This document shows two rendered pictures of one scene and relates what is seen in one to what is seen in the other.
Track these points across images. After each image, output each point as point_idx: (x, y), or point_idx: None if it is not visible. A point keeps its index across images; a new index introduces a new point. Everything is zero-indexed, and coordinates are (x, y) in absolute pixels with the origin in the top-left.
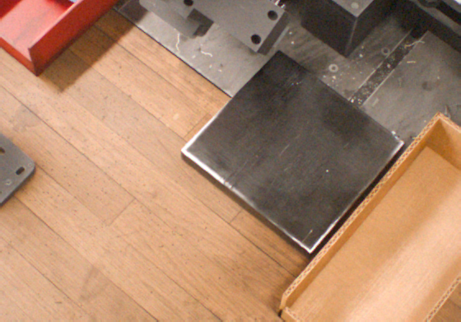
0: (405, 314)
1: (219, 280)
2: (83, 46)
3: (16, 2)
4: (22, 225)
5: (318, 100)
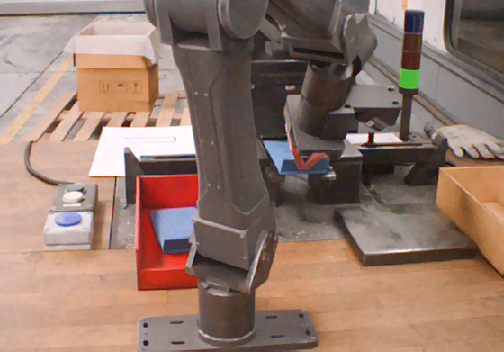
0: None
1: (463, 287)
2: None
3: (161, 266)
4: (343, 338)
5: (381, 210)
